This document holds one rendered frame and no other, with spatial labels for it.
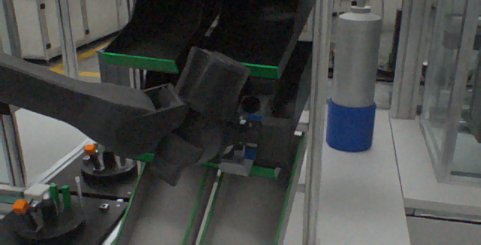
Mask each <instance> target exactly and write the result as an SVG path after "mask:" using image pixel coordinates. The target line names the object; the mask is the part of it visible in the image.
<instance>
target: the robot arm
mask: <svg viewBox="0 0 481 245"><path fill-rule="evenodd" d="M250 72H251V70H250V69H248V68H246V67H245V66H244V65H243V64H242V63H239V62H237V61H235V60H233V59H232V58H230V57H227V56H225V55H224V54H223V55H222V54H221V53H218V52H216V51H215V53H214V52H210V51H209V50H202V49H200V48H198V47H197V46H192V48H191V50H190V51H189V55H188V56H187V60H186V66H185V68H184V69H183V72H182V74H181V76H180V79H179V80H178V82H177V86H176V88H174V86H173V85H172V84H171V83H168V84H165V85H162V86H157V87H153V88H150V89H145V90H142V91H141V90H139V89H134V88H130V87H126V86H117V85H114V84H113V83H97V82H87V81H82V80H76V79H74V78H72V77H67V76H65V75H63V74H59V73H57V72H55V71H51V70H48V69H46V68H42V67H40V65H36V64H34V63H31V62H27V61H25V60H22V59H19V58H17V57H14V56H10V55H8V54H6V53H2V52H0V101H3V102H4V103H6V104H10V105H13V106H16V107H20V108H22V109H25V110H29V111H31V112H36V113H39V114H42V115H45V116H48V117H52V118H54V119H57V120H58V121H61V122H64V123H67V124H69V125H70V126H73V127H75V128H76V129H78V130H79V131H81V132H82V133H84V134H85V135H87V136H88V137H89V138H90V139H91V140H92V141H94V142H96V143H97V144H100V145H102V146H104V147H107V148H108V149H110V150H112V151H114V152H115V153H118V154H120V155H123V156H125V157H129V158H137V157H141V155H142V154H144V153H147V152H149V151H150V150H151V149H152V148H154V147H156V151H155V155H154V157H153V160H152V161H151V164H150V172H151V173H153V175H155V176H157V177H159V178H160V179H162V180H164V181H165V182H166V183H168V184H169V185H171V186H176V185H177V184H178V182H179V180H180V178H181V175H182V173H183V171H184V169H185V168H188V167H190V166H193V165H198V164H201V163H203V162H207V163H213V164H221V163H222V159H225V160H233V159H234V151H235V150H240V151H241V150H243V148H244V159H249V160H254V161H256V162H257V163H258V164H260V165H265V166H271V167H276V168H283V167H285V166H287V165H288V164H289V157H290V150H291V142H292V127H293V123H292V121H291V120H290V119H287V118H280V117H273V116H259V115H252V114H249V116H248V121H246V122H245V123H244V124H238V123H240V121H242V116H241V113H237V104H238V99H239V96H240V92H241V89H242V87H243V85H244V82H245V80H246V78H247V77H248V76H249V74H250ZM156 109H158V110H156ZM242 130H243V132H244V133H240V132H239V131H241V132H242ZM239 142H242V144H241V143H239ZM244 145H245V147H244Z"/></svg>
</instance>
